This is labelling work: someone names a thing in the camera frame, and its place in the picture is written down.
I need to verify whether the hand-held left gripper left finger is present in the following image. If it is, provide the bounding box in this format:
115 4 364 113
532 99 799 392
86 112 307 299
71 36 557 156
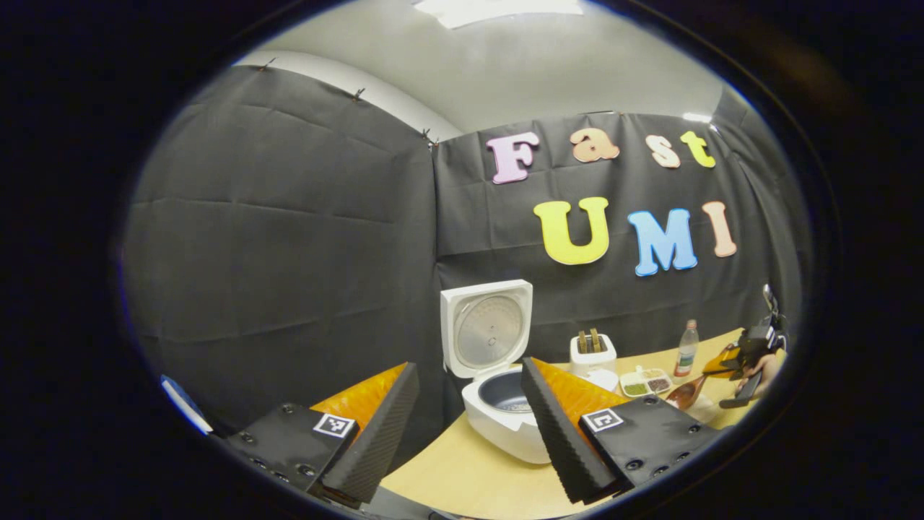
217 362 421 506

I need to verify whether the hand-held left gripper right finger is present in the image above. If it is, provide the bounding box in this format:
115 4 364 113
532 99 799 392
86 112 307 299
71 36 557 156
521 356 723 505

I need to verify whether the brown wooden spoon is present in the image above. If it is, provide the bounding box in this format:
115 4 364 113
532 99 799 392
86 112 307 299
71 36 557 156
666 374 712 411

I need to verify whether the white rice cooker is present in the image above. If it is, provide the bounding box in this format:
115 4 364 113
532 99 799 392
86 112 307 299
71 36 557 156
440 279 620 464

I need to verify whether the clear plastic bottle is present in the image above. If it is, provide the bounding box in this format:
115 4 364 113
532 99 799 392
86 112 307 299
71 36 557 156
674 319 699 378

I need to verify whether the white divided grain dish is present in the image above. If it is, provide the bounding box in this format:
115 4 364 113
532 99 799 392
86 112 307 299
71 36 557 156
619 366 672 398

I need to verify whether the white toaster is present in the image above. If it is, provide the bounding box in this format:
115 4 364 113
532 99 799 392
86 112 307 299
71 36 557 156
570 334 618 376

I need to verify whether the blue and white object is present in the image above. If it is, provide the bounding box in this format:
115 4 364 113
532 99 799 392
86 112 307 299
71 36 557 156
160 374 214 436

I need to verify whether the black backdrop cloth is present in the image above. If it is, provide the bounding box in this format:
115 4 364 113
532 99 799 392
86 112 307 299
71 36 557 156
123 65 806 434

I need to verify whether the large ceiling light panel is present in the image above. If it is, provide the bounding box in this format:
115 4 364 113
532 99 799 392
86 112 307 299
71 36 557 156
415 0 584 30

